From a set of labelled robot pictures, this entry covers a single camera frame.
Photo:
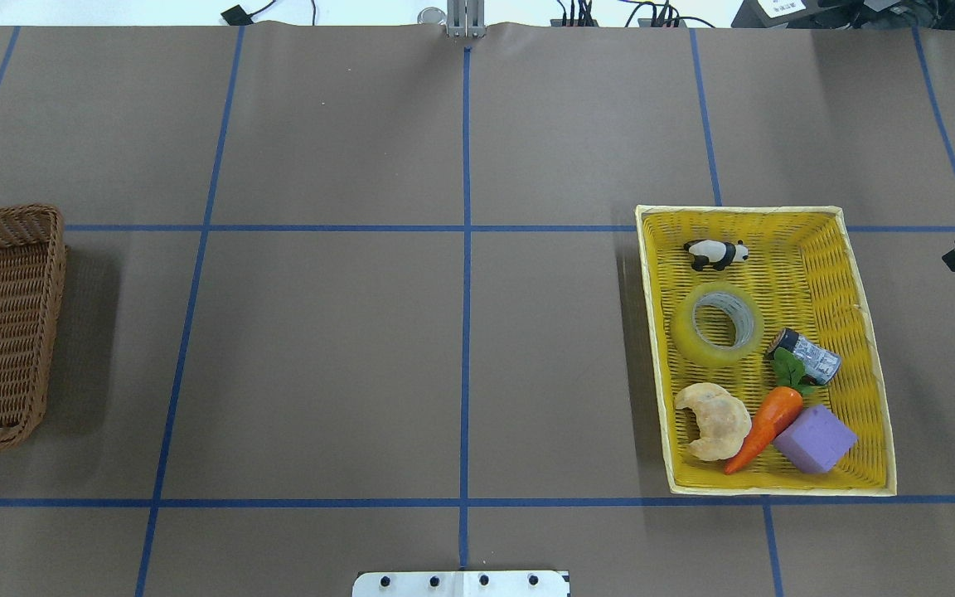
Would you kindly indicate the yellow clear tape roll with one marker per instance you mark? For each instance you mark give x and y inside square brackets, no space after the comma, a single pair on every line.
[741,309]

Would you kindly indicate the yellow woven plastic basket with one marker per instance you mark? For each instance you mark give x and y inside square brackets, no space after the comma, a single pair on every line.
[802,272]

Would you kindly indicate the silver black battery can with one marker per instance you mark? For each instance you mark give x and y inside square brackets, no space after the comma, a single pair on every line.
[820,365]

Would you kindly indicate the purple foam cube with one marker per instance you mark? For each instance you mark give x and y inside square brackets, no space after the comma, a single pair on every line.
[816,440]

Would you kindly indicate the toy carrot with leaves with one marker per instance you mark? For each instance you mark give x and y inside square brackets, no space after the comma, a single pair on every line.
[780,407]

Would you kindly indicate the panda figurine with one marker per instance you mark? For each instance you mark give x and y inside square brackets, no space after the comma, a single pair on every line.
[715,254]

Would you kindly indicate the toy croissant bread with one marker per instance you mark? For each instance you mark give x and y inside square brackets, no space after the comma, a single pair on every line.
[723,421]

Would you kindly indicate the aluminium frame post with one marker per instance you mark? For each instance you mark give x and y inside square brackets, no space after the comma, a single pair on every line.
[465,19]

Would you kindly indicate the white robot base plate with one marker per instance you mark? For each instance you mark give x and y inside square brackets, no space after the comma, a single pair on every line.
[463,583]

